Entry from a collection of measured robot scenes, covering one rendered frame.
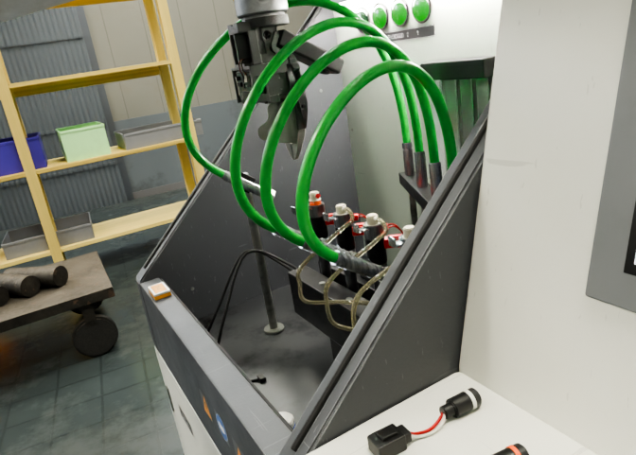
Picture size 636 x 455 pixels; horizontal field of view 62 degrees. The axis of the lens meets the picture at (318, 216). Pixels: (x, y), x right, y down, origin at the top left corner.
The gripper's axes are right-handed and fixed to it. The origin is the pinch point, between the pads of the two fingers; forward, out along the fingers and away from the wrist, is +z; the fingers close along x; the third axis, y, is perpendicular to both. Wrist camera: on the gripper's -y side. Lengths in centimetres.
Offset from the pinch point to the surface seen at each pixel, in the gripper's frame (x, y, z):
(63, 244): -337, 29, 92
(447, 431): 41.8, 10.2, 21.4
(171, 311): -12.5, 22.7, 24.4
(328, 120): 24.7, 8.2, -7.2
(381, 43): 16.7, -5.9, -14.2
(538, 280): 43.9, -0.6, 8.8
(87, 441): -133, 46, 120
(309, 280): 1.4, 2.4, 21.4
